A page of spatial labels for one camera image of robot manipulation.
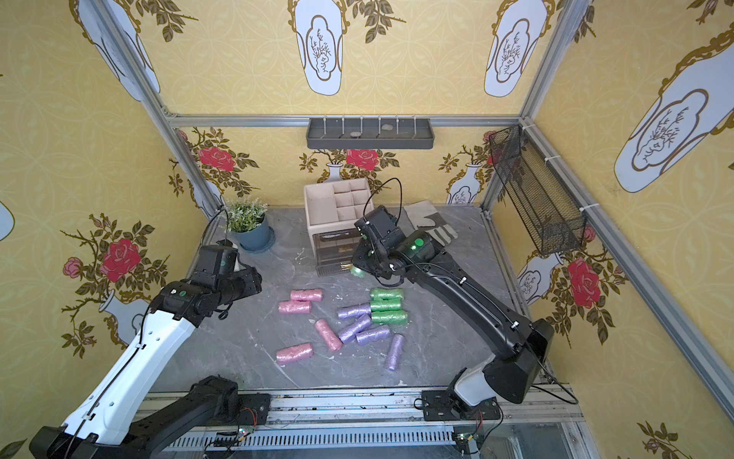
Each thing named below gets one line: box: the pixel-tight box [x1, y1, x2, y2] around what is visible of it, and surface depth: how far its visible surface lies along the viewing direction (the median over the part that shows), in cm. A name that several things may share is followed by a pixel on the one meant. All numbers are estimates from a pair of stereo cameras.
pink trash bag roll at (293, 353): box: [276, 342, 313, 367], surface depth 82 cm
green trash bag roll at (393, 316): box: [370, 309, 409, 325], surface depth 89 cm
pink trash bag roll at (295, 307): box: [278, 300, 313, 314], surface depth 92 cm
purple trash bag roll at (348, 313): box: [337, 306, 372, 320], surface depth 90 cm
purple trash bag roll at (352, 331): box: [338, 314, 372, 345], surface depth 88 cm
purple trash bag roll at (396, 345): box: [386, 333, 406, 372], surface depth 84 cm
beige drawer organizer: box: [303, 177, 374, 278], surface depth 90 cm
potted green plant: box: [224, 196, 277, 254], surface depth 99 cm
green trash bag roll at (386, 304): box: [370, 297, 403, 312], surface depth 92 cm
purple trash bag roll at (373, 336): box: [355, 327, 391, 345], surface depth 86 cm
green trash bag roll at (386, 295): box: [368, 287, 405, 306], surface depth 94 cm
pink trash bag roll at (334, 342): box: [315, 318, 344, 352], surface depth 85 cm
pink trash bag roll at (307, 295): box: [289, 288, 324, 302], surface depth 94 cm
